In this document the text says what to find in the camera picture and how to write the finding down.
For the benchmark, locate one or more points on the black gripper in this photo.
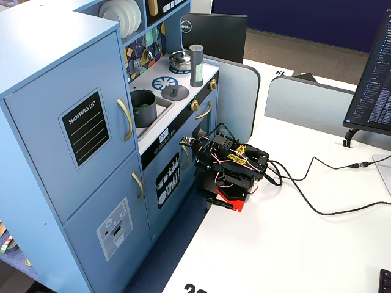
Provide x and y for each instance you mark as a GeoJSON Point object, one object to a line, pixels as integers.
{"type": "Point", "coordinates": [204, 165]}

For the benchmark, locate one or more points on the gray salt shaker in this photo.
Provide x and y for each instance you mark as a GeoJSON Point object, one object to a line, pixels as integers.
{"type": "Point", "coordinates": [196, 70]}

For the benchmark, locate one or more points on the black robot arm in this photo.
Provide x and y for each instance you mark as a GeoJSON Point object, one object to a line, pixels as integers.
{"type": "Point", "coordinates": [226, 166]}

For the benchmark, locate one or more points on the black table clamp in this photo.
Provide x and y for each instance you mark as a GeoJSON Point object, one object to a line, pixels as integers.
{"type": "Point", "coordinates": [214, 201]}

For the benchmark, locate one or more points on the oven door with window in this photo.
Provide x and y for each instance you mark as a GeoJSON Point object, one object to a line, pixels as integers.
{"type": "Point", "coordinates": [214, 122]}

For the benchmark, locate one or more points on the gold stove knob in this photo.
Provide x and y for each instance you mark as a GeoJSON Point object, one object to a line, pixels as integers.
{"type": "Point", "coordinates": [213, 84]}
{"type": "Point", "coordinates": [194, 106]}

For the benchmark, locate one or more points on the dishwasher door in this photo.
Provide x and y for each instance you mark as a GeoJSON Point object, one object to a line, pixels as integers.
{"type": "Point", "coordinates": [152, 219]}

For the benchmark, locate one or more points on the gray desk divider panel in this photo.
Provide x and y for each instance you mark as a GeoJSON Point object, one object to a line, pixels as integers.
{"type": "Point", "coordinates": [305, 103]}
{"type": "Point", "coordinates": [235, 97]}

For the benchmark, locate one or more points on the gray pot lid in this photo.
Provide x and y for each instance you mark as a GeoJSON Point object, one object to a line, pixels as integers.
{"type": "Point", "coordinates": [180, 94]}

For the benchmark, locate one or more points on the gray toy pot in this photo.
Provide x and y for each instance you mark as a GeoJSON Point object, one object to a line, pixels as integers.
{"type": "Point", "coordinates": [145, 117]}

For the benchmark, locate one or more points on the green toy vegetables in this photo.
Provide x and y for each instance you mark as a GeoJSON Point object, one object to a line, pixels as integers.
{"type": "Point", "coordinates": [143, 106]}

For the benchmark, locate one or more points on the steel pot with lid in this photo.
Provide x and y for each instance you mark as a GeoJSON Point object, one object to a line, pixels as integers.
{"type": "Point", "coordinates": [178, 59]}

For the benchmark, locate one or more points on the metal toy spatula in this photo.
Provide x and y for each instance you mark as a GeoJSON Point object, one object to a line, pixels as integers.
{"type": "Point", "coordinates": [137, 65]}

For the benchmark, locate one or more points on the metal toy ladle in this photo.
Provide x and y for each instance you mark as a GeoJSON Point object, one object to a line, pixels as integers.
{"type": "Point", "coordinates": [149, 55]}

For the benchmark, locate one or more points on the black Dell monitor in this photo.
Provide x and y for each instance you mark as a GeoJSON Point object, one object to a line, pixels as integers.
{"type": "Point", "coordinates": [220, 36]}

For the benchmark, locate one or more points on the black angular object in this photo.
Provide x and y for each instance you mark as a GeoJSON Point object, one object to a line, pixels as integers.
{"type": "Point", "coordinates": [308, 78]}

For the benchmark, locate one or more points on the fridge door with dispenser print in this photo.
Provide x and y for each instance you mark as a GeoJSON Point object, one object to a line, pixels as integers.
{"type": "Point", "coordinates": [88, 244]}

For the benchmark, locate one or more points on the black toy microwave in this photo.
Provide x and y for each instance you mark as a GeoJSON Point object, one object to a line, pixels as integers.
{"type": "Point", "coordinates": [175, 13]}

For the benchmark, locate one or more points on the large fridge door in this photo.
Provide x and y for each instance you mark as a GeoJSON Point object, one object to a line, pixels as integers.
{"type": "Point", "coordinates": [39, 137]}

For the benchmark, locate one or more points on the white toy plate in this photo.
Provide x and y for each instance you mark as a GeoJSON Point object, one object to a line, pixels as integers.
{"type": "Point", "coordinates": [138, 13]}
{"type": "Point", "coordinates": [132, 15]}
{"type": "Point", "coordinates": [111, 15]}

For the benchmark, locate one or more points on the silver stand plate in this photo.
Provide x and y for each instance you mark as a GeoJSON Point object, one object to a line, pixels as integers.
{"type": "Point", "coordinates": [384, 174]}

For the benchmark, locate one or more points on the blue toy kitchen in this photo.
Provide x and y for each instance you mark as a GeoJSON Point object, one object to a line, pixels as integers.
{"type": "Point", "coordinates": [46, 61]}

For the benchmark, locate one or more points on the monitor showing code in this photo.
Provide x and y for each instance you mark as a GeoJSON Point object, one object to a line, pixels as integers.
{"type": "Point", "coordinates": [375, 76]}

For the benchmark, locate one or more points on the small gold round object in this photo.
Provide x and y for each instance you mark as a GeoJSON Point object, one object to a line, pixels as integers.
{"type": "Point", "coordinates": [27, 262]}

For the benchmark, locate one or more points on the gray tape roll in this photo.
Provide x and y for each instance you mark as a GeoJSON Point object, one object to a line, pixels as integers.
{"type": "Point", "coordinates": [14, 246]}

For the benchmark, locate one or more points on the colorful small package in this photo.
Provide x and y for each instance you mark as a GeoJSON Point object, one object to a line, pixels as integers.
{"type": "Point", "coordinates": [5, 244]}

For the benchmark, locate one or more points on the black keyboard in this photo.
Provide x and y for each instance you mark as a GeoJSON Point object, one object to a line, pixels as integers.
{"type": "Point", "coordinates": [386, 282]}

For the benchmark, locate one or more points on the small camera circuit board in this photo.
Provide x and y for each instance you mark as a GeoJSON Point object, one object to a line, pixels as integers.
{"type": "Point", "coordinates": [187, 141]}

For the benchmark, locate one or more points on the red robot base plate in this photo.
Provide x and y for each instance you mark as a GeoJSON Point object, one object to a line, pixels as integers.
{"type": "Point", "coordinates": [233, 201]}

